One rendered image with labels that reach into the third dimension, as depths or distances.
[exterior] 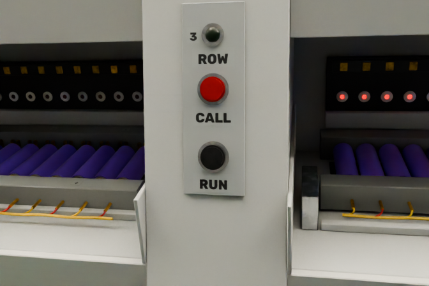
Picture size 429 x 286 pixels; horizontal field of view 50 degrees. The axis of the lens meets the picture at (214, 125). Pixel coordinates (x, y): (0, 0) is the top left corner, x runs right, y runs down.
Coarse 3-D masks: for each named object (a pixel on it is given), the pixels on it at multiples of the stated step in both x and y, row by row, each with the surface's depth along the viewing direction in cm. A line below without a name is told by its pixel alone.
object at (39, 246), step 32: (0, 224) 37; (32, 224) 37; (64, 224) 36; (96, 224) 36; (128, 224) 36; (0, 256) 33; (32, 256) 33; (64, 256) 32; (96, 256) 32; (128, 256) 32
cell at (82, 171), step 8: (96, 152) 44; (104, 152) 44; (112, 152) 45; (88, 160) 43; (96, 160) 43; (104, 160) 43; (80, 168) 41; (88, 168) 41; (96, 168) 42; (72, 176) 40; (80, 176) 40; (88, 176) 40
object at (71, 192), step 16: (0, 176) 39; (16, 176) 39; (32, 176) 39; (0, 192) 38; (16, 192) 38; (32, 192) 38; (48, 192) 37; (64, 192) 37; (80, 192) 37; (96, 192) 37; (112, 192) 36; (128, 192) 36; (32, 208) 37; (80, 208) 36; (96, 208) 37; (112, 208) 37; (128, 208) 37
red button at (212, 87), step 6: (210, 78) 29; (216, 78) 29; (204, 84) 29; (210, 84) 29; (216, 84) 29; (222, 84) 29; (204, 90) 29; (210, 90) 29; (216, 90) 29; (222, 90) 29; (204, 96) 29; (210, 96) 29; (216, 96) 29; (222, 96) 29
